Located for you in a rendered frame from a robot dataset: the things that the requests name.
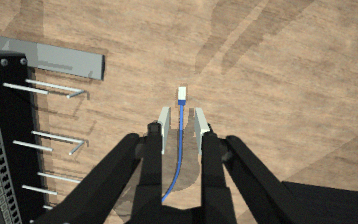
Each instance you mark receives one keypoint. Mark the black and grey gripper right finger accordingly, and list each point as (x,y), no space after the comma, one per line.
(269,201)

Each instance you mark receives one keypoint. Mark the white network cable plug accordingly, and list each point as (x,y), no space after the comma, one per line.
(181,99)

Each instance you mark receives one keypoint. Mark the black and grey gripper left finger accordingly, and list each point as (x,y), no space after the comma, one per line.
(92,200)

